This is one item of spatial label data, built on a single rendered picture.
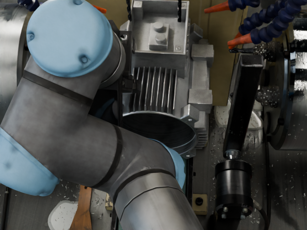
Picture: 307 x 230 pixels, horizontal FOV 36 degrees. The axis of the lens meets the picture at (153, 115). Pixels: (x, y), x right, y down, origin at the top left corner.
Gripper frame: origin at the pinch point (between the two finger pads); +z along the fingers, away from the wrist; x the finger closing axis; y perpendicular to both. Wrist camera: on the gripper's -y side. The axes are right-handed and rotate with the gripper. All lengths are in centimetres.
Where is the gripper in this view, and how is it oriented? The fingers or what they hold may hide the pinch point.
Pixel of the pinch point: (118, 91)
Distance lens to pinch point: 77.6
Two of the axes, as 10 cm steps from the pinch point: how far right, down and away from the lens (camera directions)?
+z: 0.7, 0.5, 10.0
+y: 0.4, -10.0, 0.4
